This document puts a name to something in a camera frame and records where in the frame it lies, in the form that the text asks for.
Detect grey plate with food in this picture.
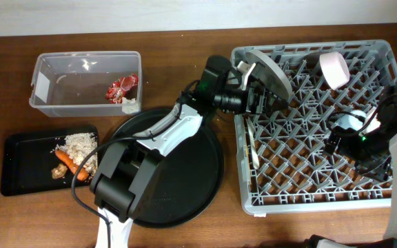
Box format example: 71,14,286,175
245,50,292,102

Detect wooden chopstick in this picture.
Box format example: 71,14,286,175
245,145,251,185

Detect light blue plastic cup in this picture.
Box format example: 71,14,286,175
335,110,367,131

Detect white plastic fork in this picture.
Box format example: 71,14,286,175
246,118,260,169

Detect pink plastic bowl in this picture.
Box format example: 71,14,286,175
319,52,350,90

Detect white tissue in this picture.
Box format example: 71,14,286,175
121,97,141,114

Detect orange carrot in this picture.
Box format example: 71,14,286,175
54,150,89,181

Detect brown food scrap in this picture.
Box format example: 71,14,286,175
51,163,68,179

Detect cream plastic cup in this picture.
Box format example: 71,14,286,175
363,116,380,134

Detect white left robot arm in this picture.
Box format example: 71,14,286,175
75,54,292,247

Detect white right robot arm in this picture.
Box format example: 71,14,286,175
325,84,397,247

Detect grey dishwasher rack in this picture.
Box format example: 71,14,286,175
234,40,397,216

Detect clear plastic waste bin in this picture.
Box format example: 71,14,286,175
29,51,143,117

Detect red crumpled snack wrapper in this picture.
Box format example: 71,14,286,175
105,74,139,104

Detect round black serving tray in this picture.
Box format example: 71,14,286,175
110,108,225,229

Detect pile of rice scraps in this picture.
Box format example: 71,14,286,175
52,132,98,176

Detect black rectangular tray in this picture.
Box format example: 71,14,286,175
0,125,99,196

